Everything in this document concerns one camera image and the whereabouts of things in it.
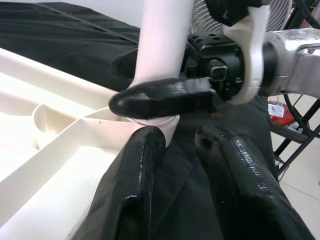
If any black metal table frame bar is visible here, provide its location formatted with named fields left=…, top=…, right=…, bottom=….
left=269, top=92, right=320, bottom=181

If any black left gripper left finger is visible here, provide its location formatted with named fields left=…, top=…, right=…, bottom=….
left=69, top=126, right=167, bottom=240

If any white round floor fan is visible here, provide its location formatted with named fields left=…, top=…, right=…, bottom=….
left=189, top=0, right=292, bottom=35

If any white plastic table leg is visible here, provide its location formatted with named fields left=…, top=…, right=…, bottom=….
left=128, top=0, right=195, bottom=127

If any red round stool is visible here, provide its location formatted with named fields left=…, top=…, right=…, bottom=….
left=267, top=98, right=293, bottom=127

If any black tablecloth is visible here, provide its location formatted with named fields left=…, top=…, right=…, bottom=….
left=0, top=2, right=278, bottom=240

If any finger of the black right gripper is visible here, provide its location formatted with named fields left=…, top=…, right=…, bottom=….
left=110, top=47, right=140, bottom=82
left=108, top=77, right=217, bottom=118

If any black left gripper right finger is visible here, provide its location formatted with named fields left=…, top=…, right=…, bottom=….
left=194, top=123, right=316, bottom=240

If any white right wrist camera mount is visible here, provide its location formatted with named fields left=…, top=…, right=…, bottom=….
left=204, top=0, right=271, bottom=105

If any white plastic children table top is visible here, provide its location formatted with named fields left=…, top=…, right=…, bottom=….
left=0, top=47, right=181, bottom=240

